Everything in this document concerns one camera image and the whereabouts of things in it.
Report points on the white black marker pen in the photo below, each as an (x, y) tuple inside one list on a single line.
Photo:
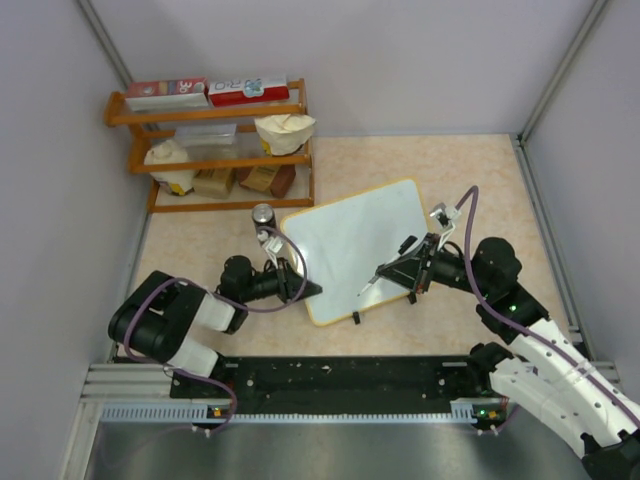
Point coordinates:
[(408, 242)]

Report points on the cream paper bag right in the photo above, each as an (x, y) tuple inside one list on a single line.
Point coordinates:
[(284, 134)]

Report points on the red white box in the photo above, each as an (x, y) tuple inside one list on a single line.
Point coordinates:
[(176, 94), (248, 91)]

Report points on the black drink can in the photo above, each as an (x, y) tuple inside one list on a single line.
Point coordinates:
[(264, 221)]

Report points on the tan brown box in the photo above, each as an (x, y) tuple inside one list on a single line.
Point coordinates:
[(214, 183)]

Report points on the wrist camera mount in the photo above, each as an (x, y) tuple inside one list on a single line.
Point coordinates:
[(271, 243), (445, 218)]

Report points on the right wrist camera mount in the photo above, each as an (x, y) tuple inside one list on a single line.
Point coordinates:
[(445, 218)]

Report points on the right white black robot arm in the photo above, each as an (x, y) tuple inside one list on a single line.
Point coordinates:
[(535, 364)]

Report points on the wooden three tier shelf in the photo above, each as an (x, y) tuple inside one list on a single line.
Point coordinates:
[(243, 152)]

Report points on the yellow framed whiteboard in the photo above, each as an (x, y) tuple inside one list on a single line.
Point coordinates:
[(345, 240)]

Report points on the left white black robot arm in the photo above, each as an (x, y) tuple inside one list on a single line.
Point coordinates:
[(161, 317)]

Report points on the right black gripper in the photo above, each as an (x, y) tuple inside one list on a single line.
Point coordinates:
[(408, 270)]

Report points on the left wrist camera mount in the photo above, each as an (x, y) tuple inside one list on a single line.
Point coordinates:
[(271, 243)]

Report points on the red white box right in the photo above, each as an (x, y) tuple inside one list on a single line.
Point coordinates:
[(248, 91)]

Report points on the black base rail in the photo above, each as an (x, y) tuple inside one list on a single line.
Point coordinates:
[(352, 384)]

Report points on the reddish brown packet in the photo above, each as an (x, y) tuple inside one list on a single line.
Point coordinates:
[(272, 180)]

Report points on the red white box left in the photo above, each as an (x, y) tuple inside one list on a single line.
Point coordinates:
[(176, 94)]

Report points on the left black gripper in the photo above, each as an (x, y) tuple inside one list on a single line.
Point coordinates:
[(291, 286)]

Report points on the clear plastic container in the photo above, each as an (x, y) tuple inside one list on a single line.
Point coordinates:
[(207, 140)]

